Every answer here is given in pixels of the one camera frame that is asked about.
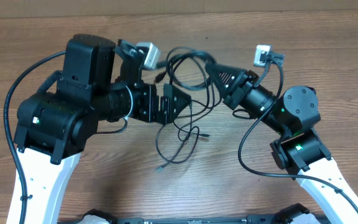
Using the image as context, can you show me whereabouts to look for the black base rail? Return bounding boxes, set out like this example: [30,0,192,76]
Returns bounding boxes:
[57,203,332,224]

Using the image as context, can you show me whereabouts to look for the left camera cable black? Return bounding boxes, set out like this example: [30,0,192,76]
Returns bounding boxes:
[3,50,67,224]

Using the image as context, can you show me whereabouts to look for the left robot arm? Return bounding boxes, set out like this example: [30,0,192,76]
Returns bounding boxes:
[3,34,191,223]

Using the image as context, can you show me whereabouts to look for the camera cable black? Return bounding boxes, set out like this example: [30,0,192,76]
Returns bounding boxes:
[3,50,67,224]
[237,60,358,224]

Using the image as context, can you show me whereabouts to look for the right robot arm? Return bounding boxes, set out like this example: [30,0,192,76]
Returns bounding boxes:
[205,63,358,223]

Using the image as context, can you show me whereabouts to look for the right camera cable black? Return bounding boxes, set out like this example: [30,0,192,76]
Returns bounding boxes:
[237,60,358,224]

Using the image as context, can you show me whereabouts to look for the black usb cable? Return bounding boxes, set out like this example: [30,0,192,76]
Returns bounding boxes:
[154,71,223,172]
[154,46,220,91]

